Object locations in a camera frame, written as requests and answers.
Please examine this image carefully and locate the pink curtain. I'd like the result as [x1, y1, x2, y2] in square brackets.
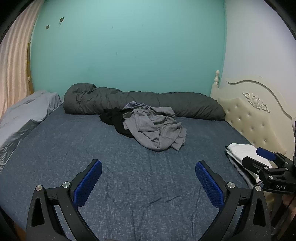
[0, 0, 44, 121]

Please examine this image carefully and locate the cream tufted headboard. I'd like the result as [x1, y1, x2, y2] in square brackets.
[210, 70, 296, 158]

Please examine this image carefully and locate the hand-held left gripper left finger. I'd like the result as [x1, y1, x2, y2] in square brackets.
[26, 159, 103, 241]

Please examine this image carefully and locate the wooden frame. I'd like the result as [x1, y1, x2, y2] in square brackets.
[27, 42, 35, 95]

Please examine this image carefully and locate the blue bed sheet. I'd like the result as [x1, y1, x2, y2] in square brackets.
[0, 102, 257, 241]

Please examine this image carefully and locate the dark grey rolled duvet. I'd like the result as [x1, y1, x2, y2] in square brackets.
[63, 83, 226, 121]

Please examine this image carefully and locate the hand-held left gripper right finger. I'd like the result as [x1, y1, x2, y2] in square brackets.
[195, 161, 271, 241]

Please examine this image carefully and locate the person's right hand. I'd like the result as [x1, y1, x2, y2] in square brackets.
[282, 193, 296, 223]

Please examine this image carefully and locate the blue patterned garment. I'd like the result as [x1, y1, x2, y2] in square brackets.
[123, 101, 148, 111]

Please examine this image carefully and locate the crumpled black garment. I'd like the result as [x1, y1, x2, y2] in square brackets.
[99, 108, 137, 139]

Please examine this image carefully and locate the grey knit sweater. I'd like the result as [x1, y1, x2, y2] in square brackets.
[124, 113, 187, 151]

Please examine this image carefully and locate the folded white garment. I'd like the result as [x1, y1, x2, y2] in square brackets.
[226, 143, 274, 168]

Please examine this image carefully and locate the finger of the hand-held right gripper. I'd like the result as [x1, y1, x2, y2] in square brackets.
[256, 147, 294, 168]
[242, 156, 289, 177]

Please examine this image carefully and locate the light grey blanket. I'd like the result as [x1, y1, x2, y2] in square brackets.
[0, 90, 64, 172]

